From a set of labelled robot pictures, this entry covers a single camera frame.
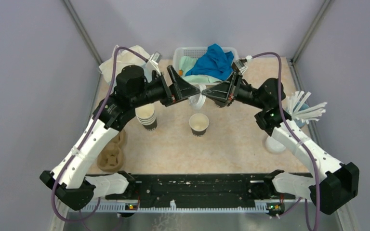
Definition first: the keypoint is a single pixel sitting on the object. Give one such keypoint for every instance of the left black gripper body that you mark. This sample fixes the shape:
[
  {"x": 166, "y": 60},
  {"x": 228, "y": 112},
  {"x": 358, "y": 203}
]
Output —
[{"x": 165, "y": 96}]

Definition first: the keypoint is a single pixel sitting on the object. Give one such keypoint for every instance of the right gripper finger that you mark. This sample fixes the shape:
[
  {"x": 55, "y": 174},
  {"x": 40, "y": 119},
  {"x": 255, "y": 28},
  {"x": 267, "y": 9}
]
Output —
[
  {"x": 222, "y": 104},
  {"x": 220, "y": 91}
]

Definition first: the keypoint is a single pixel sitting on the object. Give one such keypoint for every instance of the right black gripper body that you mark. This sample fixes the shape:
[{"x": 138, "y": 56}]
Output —
[{"x": 236, "y": 83}]

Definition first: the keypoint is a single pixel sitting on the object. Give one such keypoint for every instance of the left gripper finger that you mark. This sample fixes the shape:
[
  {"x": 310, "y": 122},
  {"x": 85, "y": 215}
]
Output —
[
  {"x": 176, "y": 79},
  {"x": 183, "y": 92}
]

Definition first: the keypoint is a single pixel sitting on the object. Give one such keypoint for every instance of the stack of paper cups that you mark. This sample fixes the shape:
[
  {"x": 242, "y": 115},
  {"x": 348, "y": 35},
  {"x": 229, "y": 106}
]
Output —
[{"x": 147, "y": 117}]

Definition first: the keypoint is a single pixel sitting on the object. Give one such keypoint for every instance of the stack of white lids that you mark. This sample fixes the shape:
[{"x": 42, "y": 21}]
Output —
[{"x": 273, "y": 146}]

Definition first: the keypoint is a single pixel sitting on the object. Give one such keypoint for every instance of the brown cardboard cup carrier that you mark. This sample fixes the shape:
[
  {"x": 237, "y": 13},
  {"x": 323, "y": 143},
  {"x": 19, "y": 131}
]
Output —
[{"x": 111, "y": 158}]

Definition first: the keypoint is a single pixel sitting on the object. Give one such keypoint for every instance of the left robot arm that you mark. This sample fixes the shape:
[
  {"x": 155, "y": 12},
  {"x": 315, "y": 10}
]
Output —
[{"x": 69, "y": 181}]

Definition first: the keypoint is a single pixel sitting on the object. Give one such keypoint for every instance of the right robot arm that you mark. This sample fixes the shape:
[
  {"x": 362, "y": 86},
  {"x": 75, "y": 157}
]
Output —
[{"x": 332, "y": 183}]

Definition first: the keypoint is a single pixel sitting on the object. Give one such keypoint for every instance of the mint green cloth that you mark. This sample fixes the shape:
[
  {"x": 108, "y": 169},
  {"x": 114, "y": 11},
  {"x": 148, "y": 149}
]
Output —
[{"x": 186, "y": 64}]

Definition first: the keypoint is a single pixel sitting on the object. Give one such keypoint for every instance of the blue cloth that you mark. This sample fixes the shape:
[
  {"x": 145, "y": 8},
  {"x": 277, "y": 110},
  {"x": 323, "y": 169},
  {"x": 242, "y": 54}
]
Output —
[{"x": 215, "y": 63}]

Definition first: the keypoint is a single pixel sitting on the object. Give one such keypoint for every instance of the white plastic basket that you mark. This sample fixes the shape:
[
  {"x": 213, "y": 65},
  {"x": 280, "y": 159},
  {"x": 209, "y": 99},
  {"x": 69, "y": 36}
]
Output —
[{"x": 194, "y": 53}]

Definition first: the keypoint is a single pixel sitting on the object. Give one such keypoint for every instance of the pale blue paper bag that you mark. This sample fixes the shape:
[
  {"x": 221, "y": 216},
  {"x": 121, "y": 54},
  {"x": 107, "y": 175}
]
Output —
[{"x": 124, "y": 58}]

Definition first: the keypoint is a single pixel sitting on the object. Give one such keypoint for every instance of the blue straw holder cup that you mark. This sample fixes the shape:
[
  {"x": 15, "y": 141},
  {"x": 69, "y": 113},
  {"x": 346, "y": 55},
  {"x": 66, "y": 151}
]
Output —
[{"x": 300, "y": 123}]

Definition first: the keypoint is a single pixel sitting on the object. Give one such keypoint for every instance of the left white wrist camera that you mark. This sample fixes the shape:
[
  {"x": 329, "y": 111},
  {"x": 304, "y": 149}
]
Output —
[{"x": 153, "y": 62}]

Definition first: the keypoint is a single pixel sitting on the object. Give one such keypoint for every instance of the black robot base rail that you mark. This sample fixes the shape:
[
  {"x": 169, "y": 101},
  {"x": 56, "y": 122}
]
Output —
[{"x": 198, "y": 193}]

